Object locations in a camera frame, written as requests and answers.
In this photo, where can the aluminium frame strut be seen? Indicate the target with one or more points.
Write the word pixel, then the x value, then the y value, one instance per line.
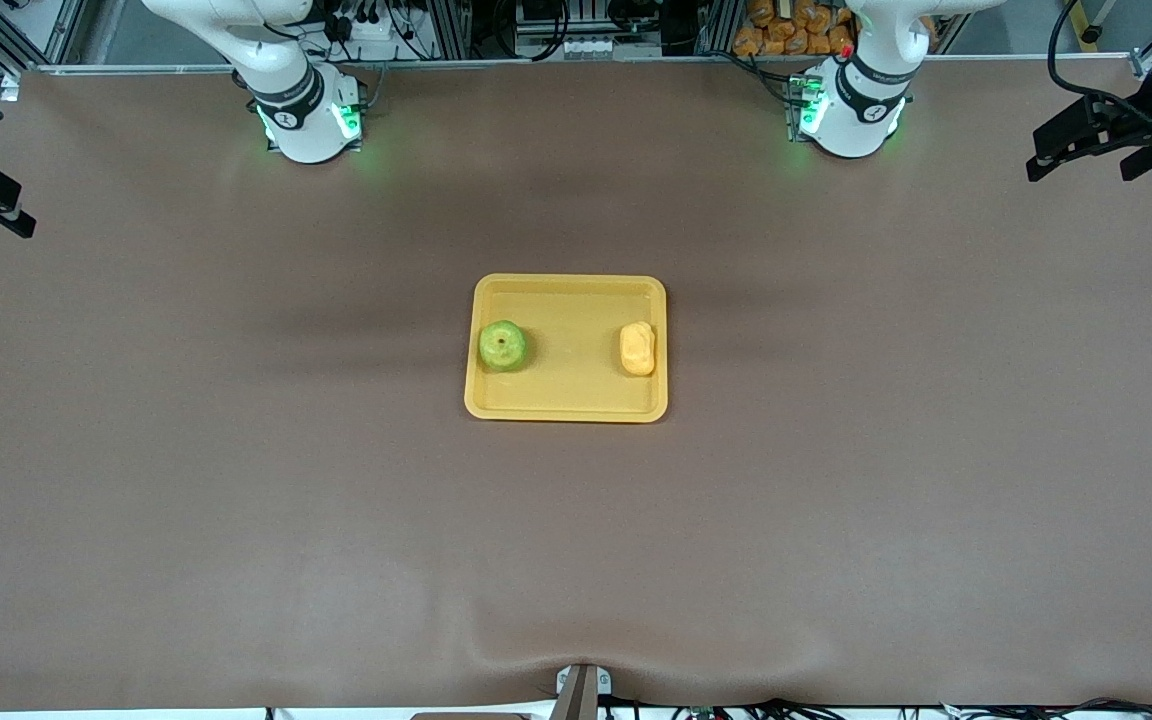
pixel 61 30

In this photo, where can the white power strip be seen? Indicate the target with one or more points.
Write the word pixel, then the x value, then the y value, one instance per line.
pixel 366 28

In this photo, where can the aluminium frame post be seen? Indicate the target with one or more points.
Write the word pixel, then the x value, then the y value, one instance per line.
pixel 448 25
pixel 721 25

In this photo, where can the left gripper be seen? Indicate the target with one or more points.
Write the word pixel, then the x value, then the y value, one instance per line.
pixel 1139 124

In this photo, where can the pile of orange toy foods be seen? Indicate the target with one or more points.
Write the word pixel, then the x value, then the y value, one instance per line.
pixel 786 30

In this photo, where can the yellow potato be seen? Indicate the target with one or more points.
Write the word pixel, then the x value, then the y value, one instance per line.
pixel 638 350

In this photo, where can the aluminium table edge rail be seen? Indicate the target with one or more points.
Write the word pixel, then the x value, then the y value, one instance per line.
pixel 586 61

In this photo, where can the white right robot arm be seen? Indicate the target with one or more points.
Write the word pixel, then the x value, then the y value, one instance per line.
pixel 301 120

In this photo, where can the green apple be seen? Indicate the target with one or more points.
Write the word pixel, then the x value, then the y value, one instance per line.
pixel 503 347

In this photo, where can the table cover mat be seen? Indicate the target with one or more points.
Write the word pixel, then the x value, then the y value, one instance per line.
pixel 576 550

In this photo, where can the metal table clamp bracket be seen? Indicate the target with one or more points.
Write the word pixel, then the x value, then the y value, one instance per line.
pixel 581 695

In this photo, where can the yellow plastic tray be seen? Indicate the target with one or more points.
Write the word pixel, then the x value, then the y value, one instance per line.
pixel 576 390

